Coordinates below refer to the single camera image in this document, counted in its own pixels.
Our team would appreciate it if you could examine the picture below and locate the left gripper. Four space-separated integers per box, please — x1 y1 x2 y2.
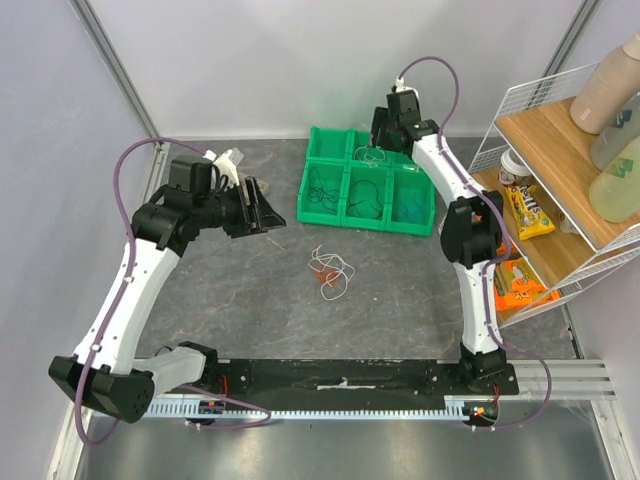
195 176 287 239

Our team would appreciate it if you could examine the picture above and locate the black cable bin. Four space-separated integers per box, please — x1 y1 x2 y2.
305 167 337 216
347 177 387 219

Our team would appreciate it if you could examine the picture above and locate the blue cable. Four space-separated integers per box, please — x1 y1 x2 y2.
398 197 426 224

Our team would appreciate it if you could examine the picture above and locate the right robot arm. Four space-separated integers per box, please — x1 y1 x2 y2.
370 87 519 395

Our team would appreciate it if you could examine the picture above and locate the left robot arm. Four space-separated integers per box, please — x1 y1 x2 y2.
49 156 286 423

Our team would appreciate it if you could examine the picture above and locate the playing card box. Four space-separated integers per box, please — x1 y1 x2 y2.
256 179 270 197

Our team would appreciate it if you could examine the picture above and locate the green compartment bin tray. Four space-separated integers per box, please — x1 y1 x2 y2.
297 126 436 237

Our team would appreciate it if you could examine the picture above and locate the paper coffee cup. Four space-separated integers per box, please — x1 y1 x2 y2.
499 149 532 186

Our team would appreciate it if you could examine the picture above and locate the yellow candy bag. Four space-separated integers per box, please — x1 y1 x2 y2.
505 185 556 241

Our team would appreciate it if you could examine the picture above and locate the orange snack box lower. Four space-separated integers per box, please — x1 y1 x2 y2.
494 258 561 311

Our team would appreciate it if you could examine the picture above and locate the beige pump bottle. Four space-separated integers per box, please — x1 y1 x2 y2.
570 33 639 135

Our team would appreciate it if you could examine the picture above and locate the grey-green pump bottle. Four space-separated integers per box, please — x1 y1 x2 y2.
590 93 639 171

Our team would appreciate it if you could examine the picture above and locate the light green pump bottle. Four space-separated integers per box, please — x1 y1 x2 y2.
589 145 639 223

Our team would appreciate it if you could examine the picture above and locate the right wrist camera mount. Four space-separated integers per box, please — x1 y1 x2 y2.
391 76 419 100

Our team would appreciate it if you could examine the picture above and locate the white wire shelf rack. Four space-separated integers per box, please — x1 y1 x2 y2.
469 64 639 326

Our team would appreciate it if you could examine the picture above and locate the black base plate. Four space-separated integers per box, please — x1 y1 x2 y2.
198 359 519 397

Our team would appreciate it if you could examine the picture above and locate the slotted cable duct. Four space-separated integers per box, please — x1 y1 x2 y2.
144 395 497 421

